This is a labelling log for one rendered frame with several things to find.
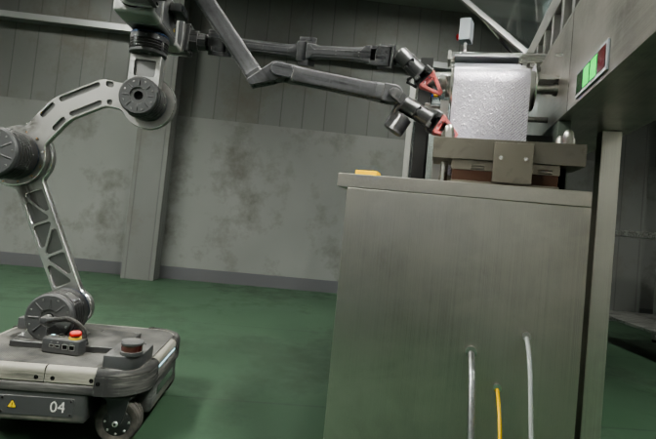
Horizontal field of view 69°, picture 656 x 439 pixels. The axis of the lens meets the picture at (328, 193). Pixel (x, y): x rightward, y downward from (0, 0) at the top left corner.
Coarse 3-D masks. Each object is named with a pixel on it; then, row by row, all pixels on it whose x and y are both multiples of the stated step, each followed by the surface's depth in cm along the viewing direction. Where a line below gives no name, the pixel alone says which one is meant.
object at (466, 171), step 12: (456, 168) 135; (468, 168) 135; (480, 168) 134; (540, 168) 130; (552, 168) 130; (456, 180) 135; (468, 180) 135; (480, 180) 134; (540, 180) 130; (552, 180) 130
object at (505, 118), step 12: (456, 96) 155; (468, 96) 154; (456, 108) 155; (468, 108) 154; (480, 108) 153; (492, 108) 152; (504, 108) 151; (516, 108) 150; (528, 108) 150; (456, 120) 155; (468, 120) 154; (480, 120) 153; (492, 120) 152; (504, 120) 151; (516, 120) 150; (468, 132) 154; (480, 132) 153; (492, 132) 152; (504, 132) 151; (516, 132) 150
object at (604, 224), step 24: (600, 144) 157; (600, 168) 156; (600, 192) 155; (600, 216) 155; (600, 240) 155; (600, 264) 154; (600, 288) 154; (600, 312) 153; (600, 336) 153; (600, 360) 152; (600, 384) 152; (600, 408) 151; (576, 432) 156
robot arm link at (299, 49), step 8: (216, 32) 196; (248, 40) 197; (248, 48) 197; (256, 48) 196; (264, 48) 196; (272, 48) 196; (280, 48) 195; (288, 48) 195; (296, 48) 195; (304, 48) 188; (216, 56) 203; (224, 56) 199; (288, 56) 196; (296, 56) 190; (304, 56) 188
